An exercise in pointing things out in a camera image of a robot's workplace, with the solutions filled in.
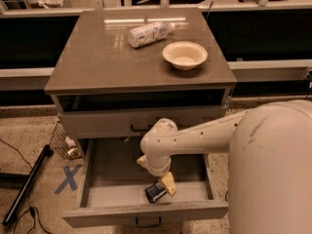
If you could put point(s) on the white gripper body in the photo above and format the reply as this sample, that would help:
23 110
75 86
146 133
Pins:
158 169

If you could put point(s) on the blue rxbar blueberry packet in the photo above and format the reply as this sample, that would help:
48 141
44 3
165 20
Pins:
155 192

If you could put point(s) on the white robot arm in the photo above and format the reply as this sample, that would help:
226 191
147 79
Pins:
270 163

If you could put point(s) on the closed grey top drawer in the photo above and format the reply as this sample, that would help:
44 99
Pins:
116 123

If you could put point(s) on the open grey middle drawer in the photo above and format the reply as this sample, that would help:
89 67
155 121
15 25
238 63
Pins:
112 187

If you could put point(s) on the grey drawer cabinet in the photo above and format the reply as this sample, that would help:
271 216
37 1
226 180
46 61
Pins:
99 70

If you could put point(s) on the blue tape cross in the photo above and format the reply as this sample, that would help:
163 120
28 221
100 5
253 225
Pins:
69 179

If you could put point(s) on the black bar left floor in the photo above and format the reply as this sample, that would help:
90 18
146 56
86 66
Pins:
26 182

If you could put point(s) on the white paper bowl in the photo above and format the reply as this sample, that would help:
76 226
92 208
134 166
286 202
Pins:
184 55

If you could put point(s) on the lying white plastic bottle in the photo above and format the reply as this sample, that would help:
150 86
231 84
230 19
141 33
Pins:
149 33

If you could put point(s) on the black drawer handle top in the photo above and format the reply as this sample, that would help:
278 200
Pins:
137 129

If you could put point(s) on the metal drawer handle bottom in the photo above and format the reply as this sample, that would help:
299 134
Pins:
148 222

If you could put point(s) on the wire mesh basket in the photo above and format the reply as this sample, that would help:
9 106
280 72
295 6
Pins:
63 144

